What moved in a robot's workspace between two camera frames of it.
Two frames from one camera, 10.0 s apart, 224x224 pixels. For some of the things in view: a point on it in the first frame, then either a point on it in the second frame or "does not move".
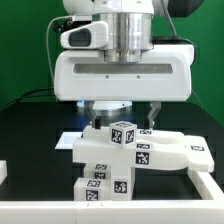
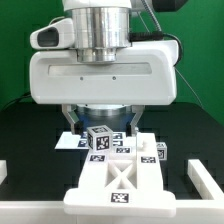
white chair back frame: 151,148 → 122,180
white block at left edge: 3,171 does not move
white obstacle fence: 208,210 does not move
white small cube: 123,133 → 100,138
